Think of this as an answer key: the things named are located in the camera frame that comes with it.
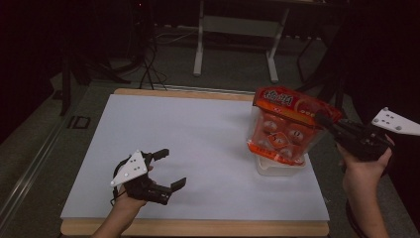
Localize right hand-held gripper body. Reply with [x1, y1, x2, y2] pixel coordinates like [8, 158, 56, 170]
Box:
[332, 106, 420, 163]

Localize orange clear snack packet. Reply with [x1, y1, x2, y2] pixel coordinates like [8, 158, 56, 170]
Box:
[247, 86, 343, 167]

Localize wooden table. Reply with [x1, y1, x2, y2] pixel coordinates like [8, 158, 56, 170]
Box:
[59, 87, 330, 237]

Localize black stand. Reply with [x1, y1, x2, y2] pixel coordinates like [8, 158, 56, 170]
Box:
[58, 43, 132, 117]

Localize person's right hand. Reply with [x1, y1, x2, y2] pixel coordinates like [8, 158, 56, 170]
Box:
[336, 135, 396, 197]

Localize person's left hand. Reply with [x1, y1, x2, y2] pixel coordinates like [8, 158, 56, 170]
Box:
[113, 184, 149, 215]

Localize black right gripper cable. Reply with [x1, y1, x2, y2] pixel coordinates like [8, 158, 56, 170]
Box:
[345, 197, 363, 238]

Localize white table mat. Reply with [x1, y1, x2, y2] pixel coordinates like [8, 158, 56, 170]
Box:
[60, 93, 330, 221]

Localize black chair legs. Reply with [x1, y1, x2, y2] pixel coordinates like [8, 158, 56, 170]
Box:
[282, 33, 349, 120]

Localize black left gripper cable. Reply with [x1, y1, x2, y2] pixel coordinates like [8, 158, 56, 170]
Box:
[110, 158, 134, 206]

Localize cream white storage box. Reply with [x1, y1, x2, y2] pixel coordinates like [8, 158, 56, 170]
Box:
[256, 153, 307, 178]

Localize black floor bracket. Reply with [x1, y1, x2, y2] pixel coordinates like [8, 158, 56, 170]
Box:
[66, 115, 91, 130]

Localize white metal stand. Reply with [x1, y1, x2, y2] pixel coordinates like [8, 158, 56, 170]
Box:
[192, 0, 291, 83]

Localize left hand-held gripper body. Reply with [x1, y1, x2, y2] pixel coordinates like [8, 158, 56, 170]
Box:
[110, 150, 173, 206]

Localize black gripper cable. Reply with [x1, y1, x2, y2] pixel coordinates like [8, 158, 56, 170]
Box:
[110, 158, 134, 206]
[345, 197, 363, 238]

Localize black floor cables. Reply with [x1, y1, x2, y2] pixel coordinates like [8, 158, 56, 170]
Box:
[138, 33, 168, 91]

